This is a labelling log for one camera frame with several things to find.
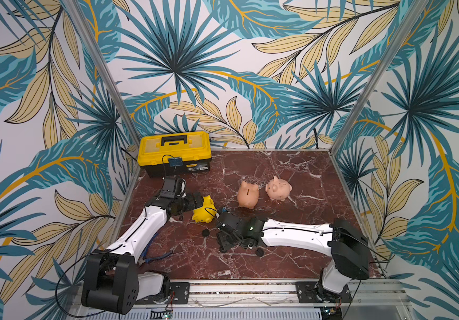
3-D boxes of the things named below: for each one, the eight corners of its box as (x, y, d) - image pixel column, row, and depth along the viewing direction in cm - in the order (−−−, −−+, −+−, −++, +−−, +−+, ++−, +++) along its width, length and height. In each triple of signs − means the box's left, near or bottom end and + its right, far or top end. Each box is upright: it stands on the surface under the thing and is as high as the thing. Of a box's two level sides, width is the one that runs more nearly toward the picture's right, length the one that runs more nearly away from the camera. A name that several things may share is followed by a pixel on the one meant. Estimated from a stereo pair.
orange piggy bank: (237, 210, 97) (238, 199, 89) (237, 192, 103) (238, 181, 95) (257, 210, 97) (260, 200, 89) (255, 192, 103) (258, 181, 95)
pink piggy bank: (262, 194, 102) (265, 184, 95) (273, 185, 106) (276, 174, 99) (277, 206, 98) (281, 196, 91) (288, 196, 102) (292, 185, 95)
